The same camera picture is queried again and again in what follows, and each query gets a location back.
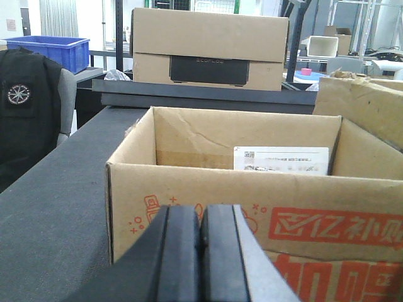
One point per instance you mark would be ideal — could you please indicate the plain torn cardboard box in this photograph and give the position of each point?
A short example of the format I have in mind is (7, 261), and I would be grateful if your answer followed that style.
(373, 104)

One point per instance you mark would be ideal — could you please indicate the black jacket with patch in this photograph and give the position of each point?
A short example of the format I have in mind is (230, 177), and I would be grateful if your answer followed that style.
(30, 111)

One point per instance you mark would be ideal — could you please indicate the cardboard box red print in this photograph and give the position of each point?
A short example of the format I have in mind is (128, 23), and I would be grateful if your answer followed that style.
(335, 238)

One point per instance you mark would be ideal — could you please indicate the white shipping label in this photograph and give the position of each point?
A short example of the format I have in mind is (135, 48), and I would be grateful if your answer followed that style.
(313, 161)

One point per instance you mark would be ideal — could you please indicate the white open bin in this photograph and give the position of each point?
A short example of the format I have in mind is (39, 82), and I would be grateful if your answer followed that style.
(322, 46)

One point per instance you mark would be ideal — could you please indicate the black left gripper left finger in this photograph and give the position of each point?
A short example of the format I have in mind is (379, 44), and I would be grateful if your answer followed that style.
(162, 265)

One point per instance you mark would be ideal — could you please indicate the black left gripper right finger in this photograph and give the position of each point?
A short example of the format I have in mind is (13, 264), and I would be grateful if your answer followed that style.
(234, 266)

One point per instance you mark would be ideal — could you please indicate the small distant cardboard box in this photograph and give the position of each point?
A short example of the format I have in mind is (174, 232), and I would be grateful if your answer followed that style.
(344, 38)

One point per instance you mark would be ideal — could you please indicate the closed cardboard box black label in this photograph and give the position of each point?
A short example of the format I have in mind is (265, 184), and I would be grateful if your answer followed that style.
(208, 49)

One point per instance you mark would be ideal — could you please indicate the black shelf platform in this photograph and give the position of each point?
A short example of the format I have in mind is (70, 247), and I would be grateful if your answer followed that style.
(145, 95)

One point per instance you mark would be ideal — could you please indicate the pink tape roll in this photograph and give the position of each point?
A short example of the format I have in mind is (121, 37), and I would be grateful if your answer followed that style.
(306, 71)

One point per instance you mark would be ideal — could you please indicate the blue plastic crate far left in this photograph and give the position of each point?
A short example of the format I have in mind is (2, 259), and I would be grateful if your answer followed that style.
(70, 52)

